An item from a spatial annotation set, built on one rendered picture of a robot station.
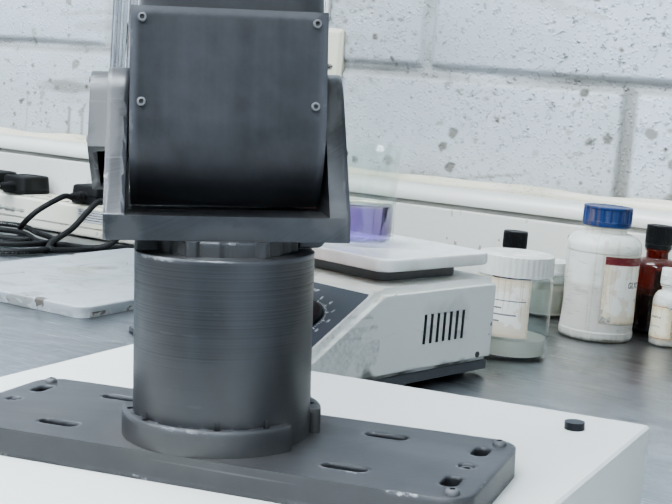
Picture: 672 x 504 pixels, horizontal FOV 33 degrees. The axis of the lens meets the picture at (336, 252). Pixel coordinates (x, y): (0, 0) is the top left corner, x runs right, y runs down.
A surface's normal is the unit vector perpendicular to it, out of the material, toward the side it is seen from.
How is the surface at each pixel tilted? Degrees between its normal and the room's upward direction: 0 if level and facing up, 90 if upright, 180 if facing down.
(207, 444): 89
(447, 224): 90
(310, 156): 107
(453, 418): 3
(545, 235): 90
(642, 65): 90
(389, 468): 3
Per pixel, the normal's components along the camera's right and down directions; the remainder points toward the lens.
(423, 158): -0.50, 0.07
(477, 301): 0.73, 0.15
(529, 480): 0.03, -0.99
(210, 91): 0.15, 0.07
